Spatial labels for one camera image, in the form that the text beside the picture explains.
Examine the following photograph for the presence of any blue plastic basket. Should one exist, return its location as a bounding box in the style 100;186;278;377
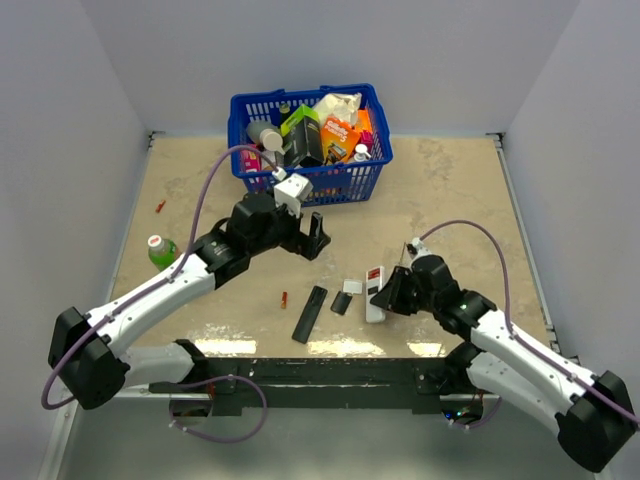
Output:
227;83;393;206

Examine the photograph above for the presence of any orange Gillette razor box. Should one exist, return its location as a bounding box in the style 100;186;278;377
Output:
321;116;360;165

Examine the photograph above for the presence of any orange label bottle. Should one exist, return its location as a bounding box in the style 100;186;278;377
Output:
261;150;284;171

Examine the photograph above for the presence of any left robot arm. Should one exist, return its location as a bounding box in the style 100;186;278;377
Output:
48;191;331;410

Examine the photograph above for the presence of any white battery cover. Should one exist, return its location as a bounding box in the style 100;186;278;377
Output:
342;279;363;295

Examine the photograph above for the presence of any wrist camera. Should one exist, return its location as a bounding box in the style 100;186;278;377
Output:
406;237;431;261
272;167;313;218

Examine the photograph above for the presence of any green orange drink bottle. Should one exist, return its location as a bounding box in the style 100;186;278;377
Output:
147;234;180;271

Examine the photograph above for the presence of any black remote control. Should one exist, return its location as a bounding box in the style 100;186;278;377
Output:
292;286;328;344

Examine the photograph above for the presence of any black green carton box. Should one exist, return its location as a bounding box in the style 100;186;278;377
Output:
280;105;324;168

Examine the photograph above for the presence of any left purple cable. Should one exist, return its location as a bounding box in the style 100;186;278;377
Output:
40;145;281;411

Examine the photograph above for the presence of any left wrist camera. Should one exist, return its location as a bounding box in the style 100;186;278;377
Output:
272;167;313;218

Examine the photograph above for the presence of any crumpled white paper bag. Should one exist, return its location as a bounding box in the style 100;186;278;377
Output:
313;93;362;126

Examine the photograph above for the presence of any purple cable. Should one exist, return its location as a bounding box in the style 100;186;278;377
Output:
419;219;640;426
40;145;281;411

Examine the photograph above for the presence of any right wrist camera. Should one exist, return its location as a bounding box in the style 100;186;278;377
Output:
406;237;431;261

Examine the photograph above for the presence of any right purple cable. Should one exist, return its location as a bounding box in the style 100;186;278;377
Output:
419;219;640;426

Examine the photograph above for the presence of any white red remote control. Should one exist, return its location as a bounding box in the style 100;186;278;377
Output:
365;266;386;324

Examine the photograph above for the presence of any white pump bottle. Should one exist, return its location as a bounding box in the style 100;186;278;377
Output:
353;144;371;162

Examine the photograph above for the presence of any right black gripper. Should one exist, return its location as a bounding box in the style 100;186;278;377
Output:
371;266;439;316

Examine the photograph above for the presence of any grey white bottle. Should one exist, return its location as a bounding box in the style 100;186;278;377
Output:
245;120;285;155

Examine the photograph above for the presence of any pink packet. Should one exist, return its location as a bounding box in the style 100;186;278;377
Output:
240;150;262;173

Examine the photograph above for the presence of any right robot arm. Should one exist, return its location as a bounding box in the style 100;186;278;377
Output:
366;254;639;473

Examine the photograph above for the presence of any black battery cover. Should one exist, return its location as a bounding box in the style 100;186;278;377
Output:
330;291;352;316

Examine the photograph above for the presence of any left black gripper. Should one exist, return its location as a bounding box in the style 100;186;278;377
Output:
248;197;329;259

